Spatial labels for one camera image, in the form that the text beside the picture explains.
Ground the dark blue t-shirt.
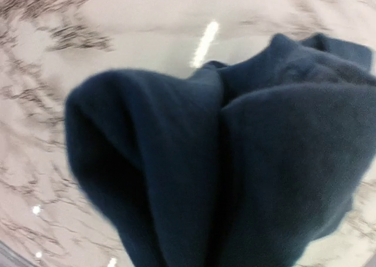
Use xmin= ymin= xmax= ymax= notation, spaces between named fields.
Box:
xmin=65 ymin=34 xmax=375 ymax=266

